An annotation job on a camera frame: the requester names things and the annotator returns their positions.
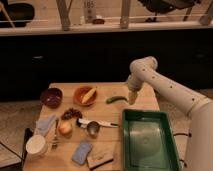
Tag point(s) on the metal fork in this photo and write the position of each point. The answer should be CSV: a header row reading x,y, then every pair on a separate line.
x,y
55,139

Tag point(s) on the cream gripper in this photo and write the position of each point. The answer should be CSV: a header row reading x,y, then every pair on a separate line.
x,y
132,96

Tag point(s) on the green plastic tray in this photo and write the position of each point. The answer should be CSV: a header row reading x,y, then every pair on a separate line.
x,y
148,142

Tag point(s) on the dark grape bunch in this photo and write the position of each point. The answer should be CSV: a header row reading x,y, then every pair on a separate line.
x,y
71,113

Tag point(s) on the dark purple bowl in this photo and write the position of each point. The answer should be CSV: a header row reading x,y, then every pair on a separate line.
x,y
51,97

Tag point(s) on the black round seat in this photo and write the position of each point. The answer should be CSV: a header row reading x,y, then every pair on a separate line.
x,y
20,13

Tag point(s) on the black office chair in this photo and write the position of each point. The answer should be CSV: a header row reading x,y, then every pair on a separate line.
x,y
166,6

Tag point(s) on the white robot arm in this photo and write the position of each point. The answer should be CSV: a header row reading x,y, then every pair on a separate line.
x,y
198,107

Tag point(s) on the wooden block brush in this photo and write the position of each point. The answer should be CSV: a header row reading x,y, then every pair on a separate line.
x,y
96,160

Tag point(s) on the orange bowl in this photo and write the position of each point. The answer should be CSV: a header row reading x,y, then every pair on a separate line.
x,y
79,94

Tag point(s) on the green pepper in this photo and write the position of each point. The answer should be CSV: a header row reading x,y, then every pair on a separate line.
x,y
115,98

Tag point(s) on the white cup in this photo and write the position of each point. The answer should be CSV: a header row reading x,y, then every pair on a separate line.
x,y
36,146

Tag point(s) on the grey blue cloth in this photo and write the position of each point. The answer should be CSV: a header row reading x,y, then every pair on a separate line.
x,y
43,125

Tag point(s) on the yellow apple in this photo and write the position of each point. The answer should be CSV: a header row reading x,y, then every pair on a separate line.
x,y
65,128

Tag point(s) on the yellow corn cob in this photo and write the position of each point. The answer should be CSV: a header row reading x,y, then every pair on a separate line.
x,y
88,95

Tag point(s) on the small metal cup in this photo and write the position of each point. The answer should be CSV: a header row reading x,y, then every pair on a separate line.
x,y
93,129

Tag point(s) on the blue sponge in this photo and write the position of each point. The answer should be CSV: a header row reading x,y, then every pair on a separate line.
x,y
82,152

